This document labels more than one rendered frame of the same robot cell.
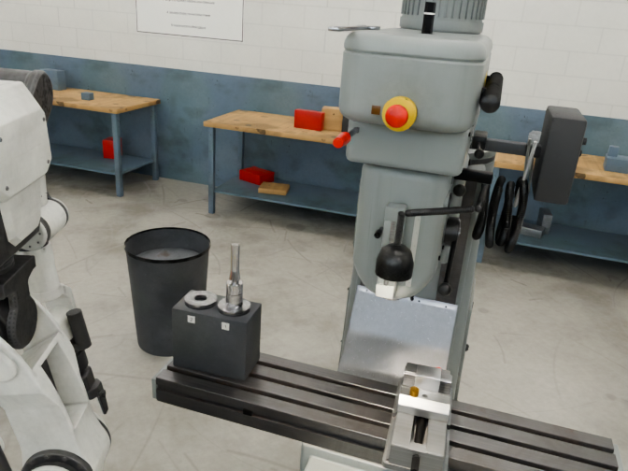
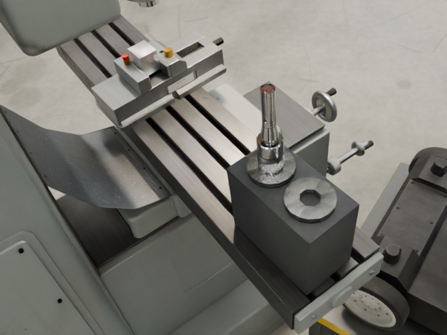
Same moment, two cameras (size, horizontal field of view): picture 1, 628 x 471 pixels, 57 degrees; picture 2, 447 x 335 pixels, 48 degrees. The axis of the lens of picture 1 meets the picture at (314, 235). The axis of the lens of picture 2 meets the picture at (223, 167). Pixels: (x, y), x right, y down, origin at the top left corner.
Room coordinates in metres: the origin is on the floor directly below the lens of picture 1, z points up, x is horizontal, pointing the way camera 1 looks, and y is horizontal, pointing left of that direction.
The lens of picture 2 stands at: (1.87, 0.56, 1.84)
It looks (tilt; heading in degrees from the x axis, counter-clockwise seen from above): 49 degrees down; 225
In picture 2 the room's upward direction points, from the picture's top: 9 degrees counter-clockwise
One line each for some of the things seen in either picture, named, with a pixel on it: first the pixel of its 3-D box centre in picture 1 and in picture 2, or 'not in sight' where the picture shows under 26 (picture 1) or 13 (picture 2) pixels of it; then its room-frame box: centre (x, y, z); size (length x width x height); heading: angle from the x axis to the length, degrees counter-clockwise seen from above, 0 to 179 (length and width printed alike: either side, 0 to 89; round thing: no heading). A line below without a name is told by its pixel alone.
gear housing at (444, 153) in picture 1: (416, 131); not in sight; (1.30, -0.21, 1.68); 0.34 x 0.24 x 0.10; 164
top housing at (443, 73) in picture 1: (421, 73); not in sight; (1.27, -0.20, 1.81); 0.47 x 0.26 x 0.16; 164
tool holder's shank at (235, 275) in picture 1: (235, 264); (269, 114); (1.39, 0.21, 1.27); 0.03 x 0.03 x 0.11
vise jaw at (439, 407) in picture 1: (423, 403); (163, 56); (1.17, -0.30, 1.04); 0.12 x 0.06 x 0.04; 77
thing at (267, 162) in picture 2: (234, 294); (270, 153); (1.39, 0.21, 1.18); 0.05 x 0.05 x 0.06
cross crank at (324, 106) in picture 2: not in sight; (316, 111); (0.77, -0.06, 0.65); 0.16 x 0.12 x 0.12; 164
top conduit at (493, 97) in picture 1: (492, 89); not in sight; (1.25, -0.35, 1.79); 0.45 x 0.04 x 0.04; 164
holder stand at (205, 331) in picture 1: (217, 332); (290, 213); (1.40, 0.25, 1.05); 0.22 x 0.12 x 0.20; 77
